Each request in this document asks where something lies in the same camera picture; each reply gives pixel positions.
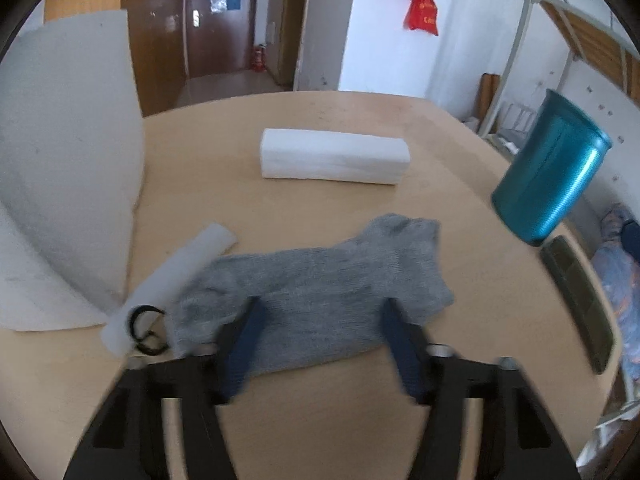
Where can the grey sock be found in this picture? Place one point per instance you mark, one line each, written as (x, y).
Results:
(323, 303)

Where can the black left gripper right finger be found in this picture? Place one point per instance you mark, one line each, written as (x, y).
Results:
(518, 438)

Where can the wooden wardrobe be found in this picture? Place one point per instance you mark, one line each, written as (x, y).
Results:
(155, 32)

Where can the red fire extinguisher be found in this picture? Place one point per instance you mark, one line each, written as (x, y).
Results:
(258, 59)

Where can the teal metal canister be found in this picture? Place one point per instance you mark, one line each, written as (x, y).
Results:
(564, 150)

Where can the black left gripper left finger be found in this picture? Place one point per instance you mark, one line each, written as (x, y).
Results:
(125, 439)

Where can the metal bunk bed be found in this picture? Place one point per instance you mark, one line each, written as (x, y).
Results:
(578, 48)

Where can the white styrofoam box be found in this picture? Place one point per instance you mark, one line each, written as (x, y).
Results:
(72, 160)

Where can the black smartphone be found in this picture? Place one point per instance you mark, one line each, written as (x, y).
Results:
(577, 282)

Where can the dark brown entrance door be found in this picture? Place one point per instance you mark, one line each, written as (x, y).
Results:
(219, 36)

